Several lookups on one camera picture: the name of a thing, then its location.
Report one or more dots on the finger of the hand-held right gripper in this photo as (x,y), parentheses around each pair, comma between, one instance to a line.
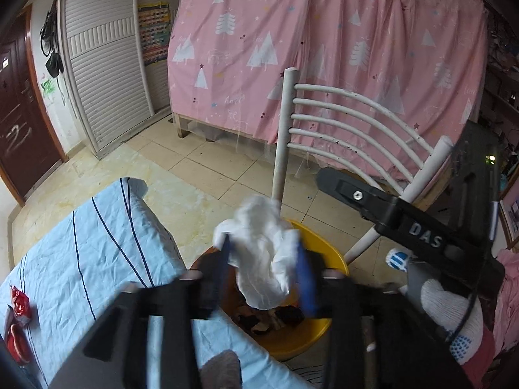
(352,192)

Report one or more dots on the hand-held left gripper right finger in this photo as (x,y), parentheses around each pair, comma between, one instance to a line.
(307,287)

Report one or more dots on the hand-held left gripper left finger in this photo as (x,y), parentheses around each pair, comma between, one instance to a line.
(223,275)

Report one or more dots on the white tissue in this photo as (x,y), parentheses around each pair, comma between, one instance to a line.
(259,251)

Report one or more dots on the yellow plastic bin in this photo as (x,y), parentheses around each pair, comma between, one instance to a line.
(300,340)

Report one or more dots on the person's right forearm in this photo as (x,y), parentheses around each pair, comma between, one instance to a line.
(482,358)

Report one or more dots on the person's right hand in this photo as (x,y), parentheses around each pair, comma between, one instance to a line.
(446,308)

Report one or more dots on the white metal chair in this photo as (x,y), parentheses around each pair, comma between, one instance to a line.
(284,129)

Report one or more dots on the pink cloth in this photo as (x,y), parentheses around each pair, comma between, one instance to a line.
(509,291)

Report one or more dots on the cluttered shelf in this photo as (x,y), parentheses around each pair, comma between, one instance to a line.
(502,89)

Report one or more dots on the light blue striped bedsheet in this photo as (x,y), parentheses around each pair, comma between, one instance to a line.
(101,243)

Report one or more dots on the pink tree print curtain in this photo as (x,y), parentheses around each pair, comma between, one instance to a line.
(324,28)

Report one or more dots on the red snack packet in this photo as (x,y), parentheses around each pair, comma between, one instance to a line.
(20,306)

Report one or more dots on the red plastic wrapper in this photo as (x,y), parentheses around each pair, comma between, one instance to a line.
(18,344)

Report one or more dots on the white slatted wardrobe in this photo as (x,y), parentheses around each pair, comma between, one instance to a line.
(101,69)

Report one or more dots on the colourful chart poster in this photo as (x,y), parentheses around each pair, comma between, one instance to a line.
(154,34)

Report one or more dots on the brown door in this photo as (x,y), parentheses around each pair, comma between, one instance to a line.
(20,109)

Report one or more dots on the black hanging bag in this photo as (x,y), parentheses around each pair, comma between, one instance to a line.
(49,28)
(54,65)

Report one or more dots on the wooden bed frame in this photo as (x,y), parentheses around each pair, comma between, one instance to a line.
(182,125)

